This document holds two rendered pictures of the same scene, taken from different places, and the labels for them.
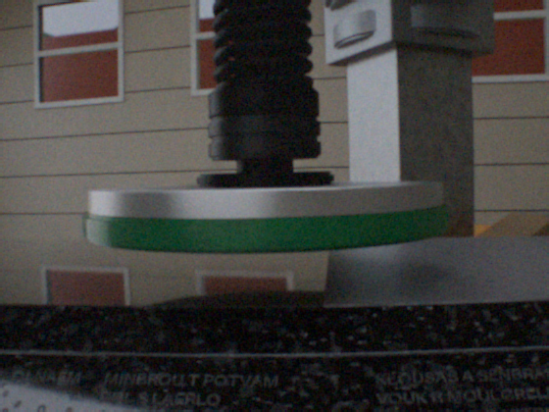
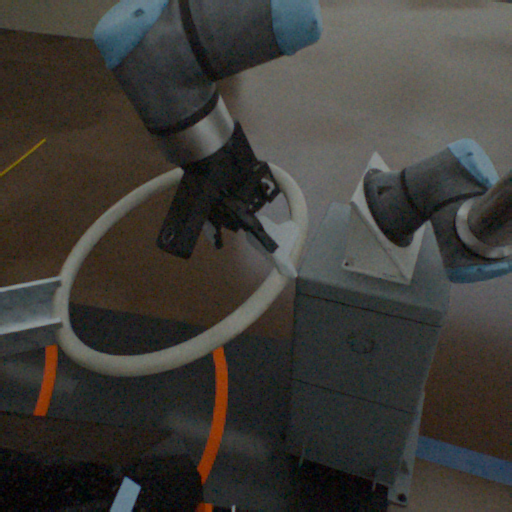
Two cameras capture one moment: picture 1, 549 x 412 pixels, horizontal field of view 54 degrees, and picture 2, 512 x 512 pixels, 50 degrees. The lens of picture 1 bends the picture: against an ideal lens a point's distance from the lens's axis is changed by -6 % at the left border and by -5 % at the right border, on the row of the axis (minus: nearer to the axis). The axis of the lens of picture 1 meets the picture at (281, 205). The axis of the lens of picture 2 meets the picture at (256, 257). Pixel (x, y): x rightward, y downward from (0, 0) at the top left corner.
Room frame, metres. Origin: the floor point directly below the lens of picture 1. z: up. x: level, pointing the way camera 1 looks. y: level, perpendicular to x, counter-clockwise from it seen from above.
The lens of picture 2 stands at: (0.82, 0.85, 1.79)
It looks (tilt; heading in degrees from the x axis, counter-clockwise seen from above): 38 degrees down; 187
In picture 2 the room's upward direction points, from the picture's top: straight up
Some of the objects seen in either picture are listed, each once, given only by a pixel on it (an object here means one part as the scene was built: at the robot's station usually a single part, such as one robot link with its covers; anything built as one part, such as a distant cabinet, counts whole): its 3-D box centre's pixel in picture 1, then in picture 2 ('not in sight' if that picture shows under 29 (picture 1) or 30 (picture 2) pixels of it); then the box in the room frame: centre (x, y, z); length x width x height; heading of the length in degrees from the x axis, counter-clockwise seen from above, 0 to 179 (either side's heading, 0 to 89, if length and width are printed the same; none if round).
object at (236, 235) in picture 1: (266, 201); not in sight; (0.35, 0.01, 0.90); 0.22 x 0.22 x 0.04
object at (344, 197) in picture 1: (266, 194); not in sight; (0.35, 0.01, 0.90); 0.21 x 0.21 x 0.01
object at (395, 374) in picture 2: not in sight; (363, 349); (-0.45, 1.05, 0.43); 0.50 x 0.50 x 0.85; 77
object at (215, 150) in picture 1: (265, 149); not in sight; (0.35, 0.01, 0.93); 0.07 x 0.07 x 0.01
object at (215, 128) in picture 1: (264, 129); not in sight; (0.35, 0.01, 0.94); 0.07 x 0.07 x 0.01
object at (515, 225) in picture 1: (514, 231); not in sight; (0.99, -0.42, 0.80); 0.20 x 0.10 x 0.05; 134
